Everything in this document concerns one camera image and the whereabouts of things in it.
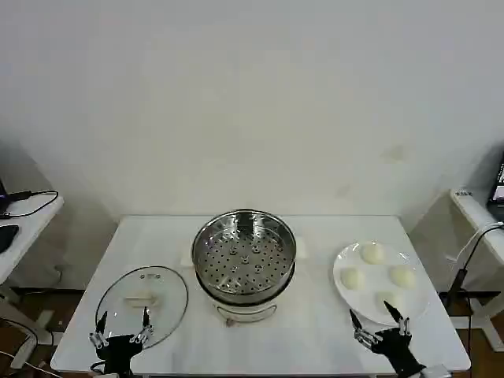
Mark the black stand pole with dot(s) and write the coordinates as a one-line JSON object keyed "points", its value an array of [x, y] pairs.
{"points": [[460, 277]]}

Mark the white steamed bun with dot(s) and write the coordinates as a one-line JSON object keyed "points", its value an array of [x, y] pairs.
{"points": [[388, 299], [352, 277], [373, 254], [402, 275]]}

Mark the white lid knob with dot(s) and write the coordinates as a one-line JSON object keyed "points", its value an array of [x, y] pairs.
{"points": [[141, 298]]}

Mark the perforated steel steamer basket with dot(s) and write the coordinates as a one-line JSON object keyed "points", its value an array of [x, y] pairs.
{"points": [[244, 256]]}

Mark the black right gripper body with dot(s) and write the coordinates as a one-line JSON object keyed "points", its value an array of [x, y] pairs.
{"points": [[393, 348]]}

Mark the white electric cooker pot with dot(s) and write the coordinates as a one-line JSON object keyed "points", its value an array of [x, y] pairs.
{"points": [[244, 309]]}

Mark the oval glass lid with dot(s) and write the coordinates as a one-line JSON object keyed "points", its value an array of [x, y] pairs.
{"points": [[165, 299]]}

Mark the dark laptop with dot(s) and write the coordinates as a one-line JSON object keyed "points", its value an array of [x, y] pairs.
{"points": [[3, 195]]}

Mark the white round plate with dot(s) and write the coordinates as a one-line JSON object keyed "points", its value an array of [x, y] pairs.
{"points": [[370, 299]]}

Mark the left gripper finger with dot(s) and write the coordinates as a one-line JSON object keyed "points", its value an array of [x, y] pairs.
{"points": [[145, 325], [100, 328]]}

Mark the white desk with monitor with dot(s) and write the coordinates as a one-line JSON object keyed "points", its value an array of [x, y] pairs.
{"points": [[478, 220]]}

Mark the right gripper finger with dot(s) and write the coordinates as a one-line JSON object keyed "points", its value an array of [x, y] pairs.
{"points": [[398, 319], [360, 328]]}

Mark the black computer monitor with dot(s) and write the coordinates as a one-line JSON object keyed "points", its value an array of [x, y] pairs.
{"points": [[497, 185]]}

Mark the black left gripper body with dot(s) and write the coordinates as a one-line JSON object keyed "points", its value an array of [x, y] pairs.
{"points": [[118, 350]]}

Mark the white desk with laptop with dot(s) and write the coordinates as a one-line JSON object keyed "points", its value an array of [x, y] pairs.
{"points": [[27, 228]]}

